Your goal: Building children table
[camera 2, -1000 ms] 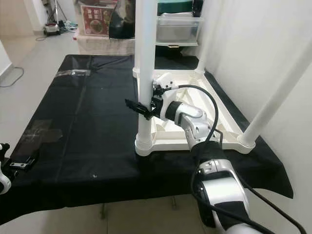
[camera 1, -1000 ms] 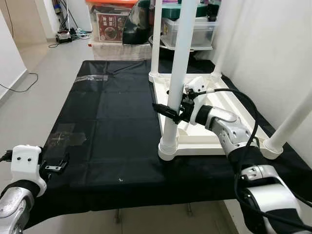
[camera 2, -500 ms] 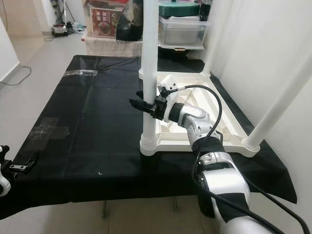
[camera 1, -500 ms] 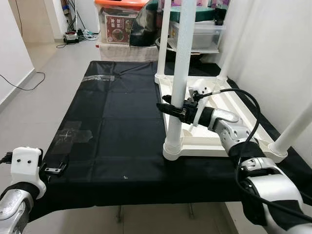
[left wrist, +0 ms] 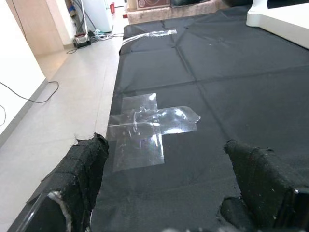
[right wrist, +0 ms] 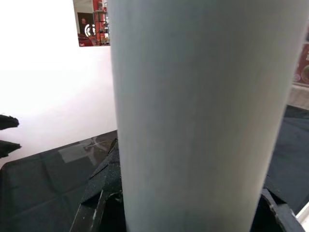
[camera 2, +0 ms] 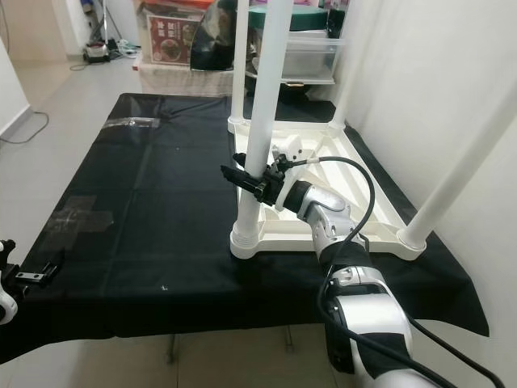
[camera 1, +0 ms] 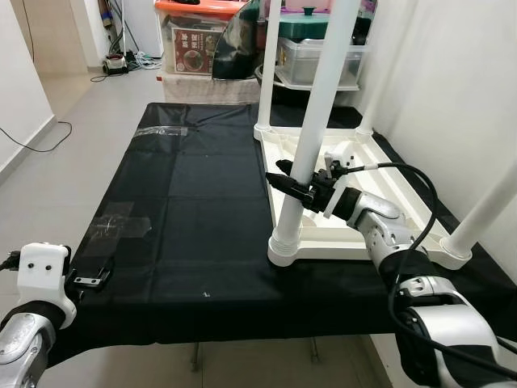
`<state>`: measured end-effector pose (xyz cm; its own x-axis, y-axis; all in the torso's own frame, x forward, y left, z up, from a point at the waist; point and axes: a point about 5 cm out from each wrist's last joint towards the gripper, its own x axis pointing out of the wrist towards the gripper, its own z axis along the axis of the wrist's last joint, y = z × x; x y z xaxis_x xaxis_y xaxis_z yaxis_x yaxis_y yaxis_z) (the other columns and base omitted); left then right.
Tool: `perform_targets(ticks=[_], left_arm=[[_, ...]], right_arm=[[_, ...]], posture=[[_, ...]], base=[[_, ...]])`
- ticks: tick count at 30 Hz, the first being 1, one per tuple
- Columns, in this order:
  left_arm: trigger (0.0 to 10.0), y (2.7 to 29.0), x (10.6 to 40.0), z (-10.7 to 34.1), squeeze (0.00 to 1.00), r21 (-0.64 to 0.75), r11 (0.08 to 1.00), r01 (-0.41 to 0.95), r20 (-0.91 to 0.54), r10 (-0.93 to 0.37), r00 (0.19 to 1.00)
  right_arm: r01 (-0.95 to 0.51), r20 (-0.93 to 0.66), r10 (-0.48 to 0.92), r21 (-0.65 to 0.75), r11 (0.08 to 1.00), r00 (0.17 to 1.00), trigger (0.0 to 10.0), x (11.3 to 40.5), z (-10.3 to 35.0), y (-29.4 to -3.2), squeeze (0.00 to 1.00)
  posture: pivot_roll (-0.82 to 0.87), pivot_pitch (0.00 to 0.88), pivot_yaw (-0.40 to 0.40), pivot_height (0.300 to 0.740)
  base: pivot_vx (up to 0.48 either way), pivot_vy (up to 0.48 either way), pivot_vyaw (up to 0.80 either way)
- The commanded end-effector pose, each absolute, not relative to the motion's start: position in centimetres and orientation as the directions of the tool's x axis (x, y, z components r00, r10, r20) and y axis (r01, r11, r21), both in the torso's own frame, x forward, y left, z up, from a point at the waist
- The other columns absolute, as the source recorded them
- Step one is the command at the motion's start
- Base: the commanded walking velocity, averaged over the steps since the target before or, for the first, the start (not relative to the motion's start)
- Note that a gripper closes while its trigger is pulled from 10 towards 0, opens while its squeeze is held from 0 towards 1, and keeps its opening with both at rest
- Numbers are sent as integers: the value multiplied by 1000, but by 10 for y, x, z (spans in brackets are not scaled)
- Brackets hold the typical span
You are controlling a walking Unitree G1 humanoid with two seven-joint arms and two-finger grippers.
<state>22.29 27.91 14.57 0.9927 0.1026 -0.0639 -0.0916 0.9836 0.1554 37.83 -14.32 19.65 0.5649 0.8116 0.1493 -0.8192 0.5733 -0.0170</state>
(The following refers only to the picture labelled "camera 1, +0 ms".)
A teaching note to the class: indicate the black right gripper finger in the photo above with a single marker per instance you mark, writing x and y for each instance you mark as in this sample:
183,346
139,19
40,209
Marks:
285,166
287,187

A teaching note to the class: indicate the white plastic table top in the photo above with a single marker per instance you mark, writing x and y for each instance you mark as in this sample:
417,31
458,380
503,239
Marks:
323,242

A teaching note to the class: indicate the clear plastic storage box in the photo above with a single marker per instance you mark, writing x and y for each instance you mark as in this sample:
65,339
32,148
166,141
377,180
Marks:
299,63

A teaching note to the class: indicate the pink patterned cloth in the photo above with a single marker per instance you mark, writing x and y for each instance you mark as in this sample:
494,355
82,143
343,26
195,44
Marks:
202,89

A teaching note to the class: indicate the black tablecloth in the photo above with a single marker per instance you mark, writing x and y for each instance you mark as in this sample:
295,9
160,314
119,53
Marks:
202,226

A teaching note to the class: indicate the dark plastic bag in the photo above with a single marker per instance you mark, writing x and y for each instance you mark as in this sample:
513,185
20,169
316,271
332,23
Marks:
238,44

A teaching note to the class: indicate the black remote control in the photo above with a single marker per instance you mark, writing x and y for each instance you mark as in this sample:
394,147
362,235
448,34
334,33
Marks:
186,2

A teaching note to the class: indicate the dark green round lid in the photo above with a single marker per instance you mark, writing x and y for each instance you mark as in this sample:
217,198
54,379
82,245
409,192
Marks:
303,24

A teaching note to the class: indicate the red printed carton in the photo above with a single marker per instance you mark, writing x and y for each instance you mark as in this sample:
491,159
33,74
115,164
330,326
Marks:
195,52

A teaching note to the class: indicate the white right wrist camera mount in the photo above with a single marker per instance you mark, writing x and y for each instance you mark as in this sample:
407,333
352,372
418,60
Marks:
343,155

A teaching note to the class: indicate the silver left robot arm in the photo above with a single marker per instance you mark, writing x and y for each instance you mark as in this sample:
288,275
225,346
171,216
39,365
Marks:
24,343

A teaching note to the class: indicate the pink lid plastic box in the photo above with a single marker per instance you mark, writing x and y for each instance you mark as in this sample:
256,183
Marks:
365,6

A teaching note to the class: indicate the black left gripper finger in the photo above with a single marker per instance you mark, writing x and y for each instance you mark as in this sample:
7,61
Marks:
106,270

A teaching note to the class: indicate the long clear tape strip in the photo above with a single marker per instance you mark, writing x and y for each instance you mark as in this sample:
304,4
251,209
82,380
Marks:
161,130

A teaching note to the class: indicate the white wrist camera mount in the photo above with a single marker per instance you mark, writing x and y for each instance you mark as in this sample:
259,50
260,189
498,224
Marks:
44,267
343,155

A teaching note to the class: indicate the cross shaped clear tape patch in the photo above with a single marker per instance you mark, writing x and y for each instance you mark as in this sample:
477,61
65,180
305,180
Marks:
117,225

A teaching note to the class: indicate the black round basin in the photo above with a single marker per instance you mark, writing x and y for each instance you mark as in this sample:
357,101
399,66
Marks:
291,95

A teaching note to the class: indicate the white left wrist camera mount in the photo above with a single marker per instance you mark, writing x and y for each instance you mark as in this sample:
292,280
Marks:
44,267

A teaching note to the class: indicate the small black white appliance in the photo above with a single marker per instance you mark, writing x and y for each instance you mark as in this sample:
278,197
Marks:
115,65

